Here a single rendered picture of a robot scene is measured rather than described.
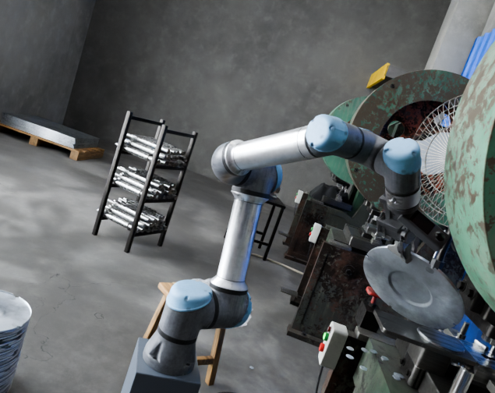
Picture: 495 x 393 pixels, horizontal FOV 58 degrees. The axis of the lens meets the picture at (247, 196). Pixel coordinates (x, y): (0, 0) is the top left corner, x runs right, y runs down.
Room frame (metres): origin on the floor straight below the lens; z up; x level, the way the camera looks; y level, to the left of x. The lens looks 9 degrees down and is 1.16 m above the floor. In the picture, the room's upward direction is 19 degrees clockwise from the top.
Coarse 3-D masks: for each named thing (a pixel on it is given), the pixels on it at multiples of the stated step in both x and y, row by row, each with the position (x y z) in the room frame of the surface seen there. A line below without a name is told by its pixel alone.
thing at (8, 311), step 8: (0, 296) 1.50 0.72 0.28; (8, 296) 1.52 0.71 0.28; (0, 304) 1.45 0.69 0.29; (8, 304) 1.47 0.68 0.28; (16, 304) 1.49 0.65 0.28; (24, 304) 1.51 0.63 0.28; (0, 312) 1.40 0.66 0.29; (8, 312) 1.43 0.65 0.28; (16, 312) 1.44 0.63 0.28; (24, 312) 1.46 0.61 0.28; (0, 320) 1.36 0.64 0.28; (8, 320) 1.38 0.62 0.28; (16, 320) 1.39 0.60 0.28; (24, 320) 1.41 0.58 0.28; (0, 328) 1.32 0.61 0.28; (8, 328) 1.34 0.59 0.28
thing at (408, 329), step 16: (384, 320) 1.16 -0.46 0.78; (400, 320) 1.20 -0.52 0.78; (400, 336) 1.10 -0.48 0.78; (416, 336) 1.12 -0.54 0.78; (432, 336) 1.15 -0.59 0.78; (448, 336) 1.20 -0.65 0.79; (416, 352) 1.14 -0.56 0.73; (432, 352) 1.11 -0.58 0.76; (448, 352) 1.09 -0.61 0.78; (464, 352) 1.12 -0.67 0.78; (400, 368) 1.20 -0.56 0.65; (416, 368) 1.11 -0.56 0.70; (432, 368) 1.11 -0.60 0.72; (416, 384) 1.11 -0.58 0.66
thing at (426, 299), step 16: (384, 256) 1.19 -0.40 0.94; (416, 256) 1.11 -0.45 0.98; (368, 272) 1.28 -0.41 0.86; (384, 272) 1.23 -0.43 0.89; (400, 272) 1.19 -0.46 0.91; (416, 272) 1.14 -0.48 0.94; (384, 288) 1.27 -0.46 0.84; (400, 288) 1.23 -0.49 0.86; (416, 288) 1.18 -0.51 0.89; (432, 288) 1.13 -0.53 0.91; (448, 288) 1.09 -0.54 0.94; (400, 304) 1.26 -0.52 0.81; (416, 304) 1.21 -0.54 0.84; (432, 304) 1.16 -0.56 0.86; (448, 304) 1.12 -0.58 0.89; (416, 320) 1.25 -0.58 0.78; (432, 320) 1.20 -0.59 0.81
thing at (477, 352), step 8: (464, 344) 1.19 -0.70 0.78; (472, 344) 1.22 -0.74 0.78; (472, 352) 1.15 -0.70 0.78; (480, 352) 1.17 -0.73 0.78; (488, 352) 1.19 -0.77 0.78; (480, 360) 1.11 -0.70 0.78; (488, 360) 1.13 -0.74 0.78; (472, 368) 1.10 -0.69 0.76; (480, 368) 1.08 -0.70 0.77; (488, 368) 1.08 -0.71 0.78; (480, 376) 1.08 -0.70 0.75; (488, 376) 1.08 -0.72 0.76
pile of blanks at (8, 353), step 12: (24, 324) 1.39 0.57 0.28; (0, 336) 1.31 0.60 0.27; (12, 336) 1.36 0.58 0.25; (24, 336) 1.44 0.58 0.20; (0, 348) 1.32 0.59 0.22; (12, 348) 1.37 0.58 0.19; (0, 360) 1.33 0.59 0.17; (12, 360) 1.38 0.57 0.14; (0, 372) 1.35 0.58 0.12; (12, 372) 1.42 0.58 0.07; (0, 384) 1.35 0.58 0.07
